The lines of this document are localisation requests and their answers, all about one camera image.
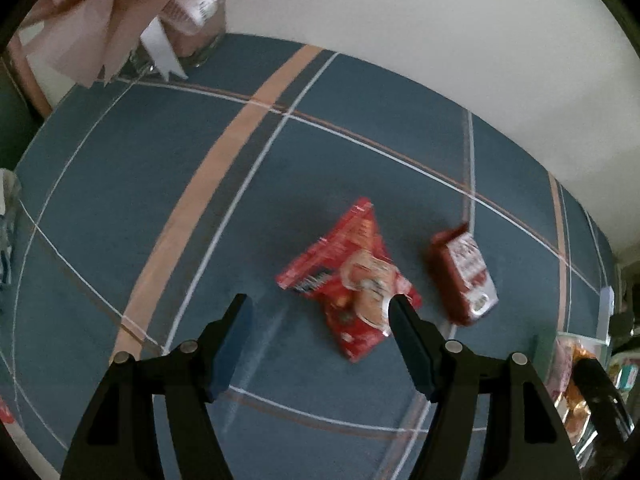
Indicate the orange cake packet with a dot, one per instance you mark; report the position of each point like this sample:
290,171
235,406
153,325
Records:
582,352

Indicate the blue and white patterned packet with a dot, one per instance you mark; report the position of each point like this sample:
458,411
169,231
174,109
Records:
10,220

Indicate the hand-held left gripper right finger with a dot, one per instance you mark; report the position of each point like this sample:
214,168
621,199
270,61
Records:
412,350

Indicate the red pictured snack packet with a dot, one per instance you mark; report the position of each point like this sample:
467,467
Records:
340,270

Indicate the white power strip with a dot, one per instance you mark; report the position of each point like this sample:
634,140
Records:
607,310

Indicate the glass vase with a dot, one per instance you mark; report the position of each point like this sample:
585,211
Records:
200,10

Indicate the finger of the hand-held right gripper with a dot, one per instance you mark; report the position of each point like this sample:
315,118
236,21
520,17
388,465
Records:
597,390

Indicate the pink paper flower bouquet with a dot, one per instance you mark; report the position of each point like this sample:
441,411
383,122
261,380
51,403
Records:
100,20

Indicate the pink wooden post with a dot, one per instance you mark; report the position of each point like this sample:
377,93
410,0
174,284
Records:
30,80

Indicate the small red snack packet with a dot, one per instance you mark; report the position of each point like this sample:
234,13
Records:
465,270

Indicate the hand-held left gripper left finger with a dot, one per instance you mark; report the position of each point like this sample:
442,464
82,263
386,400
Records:
230,350

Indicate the dark green cabinet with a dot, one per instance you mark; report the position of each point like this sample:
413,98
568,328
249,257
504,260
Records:
12,120

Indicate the red plastic bag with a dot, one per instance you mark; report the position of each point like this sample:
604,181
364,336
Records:
6,410

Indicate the black power adapter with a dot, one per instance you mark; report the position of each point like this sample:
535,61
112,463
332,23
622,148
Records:
622,325

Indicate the white tray with green rim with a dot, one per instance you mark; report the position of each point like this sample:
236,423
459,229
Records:
590,340

